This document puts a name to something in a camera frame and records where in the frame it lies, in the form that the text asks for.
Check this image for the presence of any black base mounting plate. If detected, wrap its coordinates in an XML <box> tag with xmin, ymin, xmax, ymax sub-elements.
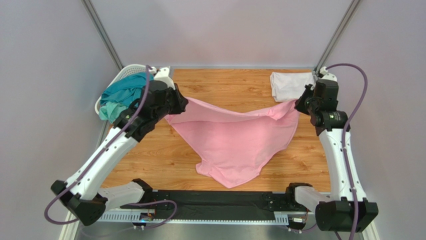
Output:
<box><xmin>119</xmin><ymin>189</ymin><xmax>317</xmax><ymax>221</ymax></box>

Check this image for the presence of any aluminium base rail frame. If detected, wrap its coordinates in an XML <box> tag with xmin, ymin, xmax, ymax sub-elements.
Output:
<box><xmin>59</xmin><ymin>187</ymin><xmax>380</xmax><ymax>240</ymax></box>

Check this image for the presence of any mint green t shirt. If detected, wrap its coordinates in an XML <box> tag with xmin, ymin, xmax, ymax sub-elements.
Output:
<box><xmin>98</xmin><ymin>102</ymin><xmax>128</xmax><ymax>124</ymax></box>

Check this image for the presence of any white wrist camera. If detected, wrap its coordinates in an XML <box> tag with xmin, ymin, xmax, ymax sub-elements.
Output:
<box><xmin>313</xmin><ymin>66</ymin><xmax>337</xmax><ymax>82</ymax></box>
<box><xmin>147</xmin><ymin>66</ymin><xmax>176</xmax><ymax>90</ymax></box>

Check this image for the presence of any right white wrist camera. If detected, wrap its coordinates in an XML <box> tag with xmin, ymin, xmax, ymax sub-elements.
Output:
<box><xmin>313</xmin><ymin>66</ymin><xmax>337</xmax><ymax>82</ymax></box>

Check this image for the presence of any right aluminium corner post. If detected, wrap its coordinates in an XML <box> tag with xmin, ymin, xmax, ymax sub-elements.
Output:
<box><xmin>314</xmin><ymin>0</ymin><xmax>363</xmax><ymax>73</ymax></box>

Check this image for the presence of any pink t shirt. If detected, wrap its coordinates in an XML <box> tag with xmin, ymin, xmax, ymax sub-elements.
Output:
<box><xmin>165</xmin><ymin>98</ymin><xmax>300</xmax><ymax>189</ymax></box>

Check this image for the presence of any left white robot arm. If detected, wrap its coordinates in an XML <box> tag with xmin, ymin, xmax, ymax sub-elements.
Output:
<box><xmin>51</xmin><ymin>80</ymin><xmax>189</xmax><ymax>226</ymax></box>

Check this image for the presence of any white plastic laundry basket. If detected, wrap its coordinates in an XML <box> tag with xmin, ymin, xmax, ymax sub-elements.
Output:
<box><xmin>94</xmin><ymin>63</ymin><xmax>157</xmax><ymax>116</ymax></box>

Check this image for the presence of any aluminium corner post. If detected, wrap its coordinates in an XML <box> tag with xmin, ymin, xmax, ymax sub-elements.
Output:
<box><xmin>314</xmin><ymin>0</ymin><xmax>363</xmax><ymax>73</ymax></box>
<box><xmin>81</xmin><ymin>0</ymin><xmax>125</xmax><ymax>151</ymax></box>

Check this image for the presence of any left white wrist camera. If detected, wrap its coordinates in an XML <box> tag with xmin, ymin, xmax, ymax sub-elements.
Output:
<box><xmin>147</xmin><ymin>66</ymin><xmax>176</xmax><ymax>90</ymax></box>

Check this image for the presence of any left aluminium corner post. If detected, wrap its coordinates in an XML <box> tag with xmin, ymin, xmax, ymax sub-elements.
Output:
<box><xmin>81</xmin><ymin>0</ymin><xmax>125</xmax><ymax>151</ymax></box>

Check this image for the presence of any folded white t shirt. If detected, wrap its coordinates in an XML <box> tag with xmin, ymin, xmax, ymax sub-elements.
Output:
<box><xmin>269</xmin><ymin>72</ymin><xmax>315</xmax><ymax>103</ymax></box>

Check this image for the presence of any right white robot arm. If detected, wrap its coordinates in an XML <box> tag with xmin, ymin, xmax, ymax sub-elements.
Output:
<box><xmin>285</xmin><ymin>79</ymin><xmax>379</xmax><ymax>233</ymax></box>

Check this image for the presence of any teal t shirt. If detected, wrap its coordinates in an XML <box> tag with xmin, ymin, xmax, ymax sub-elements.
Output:
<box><xmin>99</xmin><ymin>72</ymin><xmax>147</xmax><ymax>107</ymax></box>

